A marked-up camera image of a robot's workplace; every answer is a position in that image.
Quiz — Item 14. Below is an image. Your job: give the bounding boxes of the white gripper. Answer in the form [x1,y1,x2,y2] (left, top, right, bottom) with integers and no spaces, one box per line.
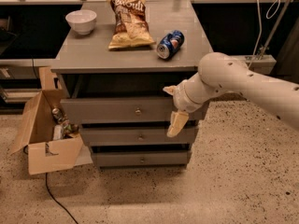
[163,80,202,137]

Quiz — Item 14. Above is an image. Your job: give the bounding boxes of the grey top drawer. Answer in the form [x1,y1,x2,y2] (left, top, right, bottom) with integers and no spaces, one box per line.
[60,94,212,125]

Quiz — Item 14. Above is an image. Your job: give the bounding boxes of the grey drawer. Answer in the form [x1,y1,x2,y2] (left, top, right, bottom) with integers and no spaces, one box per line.
[91,151,192,167]
[80,127,198,147]
[60,94,212,125]

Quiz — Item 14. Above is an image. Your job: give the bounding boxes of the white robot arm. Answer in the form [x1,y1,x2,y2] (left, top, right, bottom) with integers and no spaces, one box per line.
[164,52,299,137]

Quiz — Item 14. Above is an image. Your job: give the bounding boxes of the grey drawer cabinet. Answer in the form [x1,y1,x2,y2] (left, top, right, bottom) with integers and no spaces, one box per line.
[51,1,212,154]

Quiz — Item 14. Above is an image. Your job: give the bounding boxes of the grey middle drawer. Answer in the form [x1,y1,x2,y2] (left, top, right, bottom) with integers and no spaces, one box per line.
[80,127,198,147]

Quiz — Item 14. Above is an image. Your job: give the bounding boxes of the grey bottom drawer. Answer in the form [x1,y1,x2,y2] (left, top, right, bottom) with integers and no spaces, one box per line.
[91,151,192,167]

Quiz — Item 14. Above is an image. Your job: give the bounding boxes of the open cardboard box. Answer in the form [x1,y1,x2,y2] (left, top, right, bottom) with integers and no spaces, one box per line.
[9,67,93,175]

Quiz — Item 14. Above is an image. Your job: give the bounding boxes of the blue soda can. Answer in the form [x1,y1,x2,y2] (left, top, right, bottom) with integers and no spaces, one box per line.
[156,30,185,60]

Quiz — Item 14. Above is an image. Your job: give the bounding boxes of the brown chip bag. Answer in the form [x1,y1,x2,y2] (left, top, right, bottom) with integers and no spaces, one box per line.
[108,0,155,49]

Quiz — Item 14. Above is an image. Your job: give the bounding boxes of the cans and bottles in box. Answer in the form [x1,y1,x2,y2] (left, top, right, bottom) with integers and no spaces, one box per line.
[51,107,78,141]

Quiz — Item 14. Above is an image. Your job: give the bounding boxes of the white ceramic bowl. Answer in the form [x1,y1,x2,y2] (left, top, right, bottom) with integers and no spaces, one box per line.
[65,9,97,35]

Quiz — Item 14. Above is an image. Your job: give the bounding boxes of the white hanging cable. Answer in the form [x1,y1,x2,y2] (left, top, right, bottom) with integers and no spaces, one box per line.
[247,0,282,70]

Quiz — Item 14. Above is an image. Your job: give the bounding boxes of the black floor cable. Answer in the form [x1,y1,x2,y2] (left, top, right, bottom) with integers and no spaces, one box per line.
[45,172,79,224]

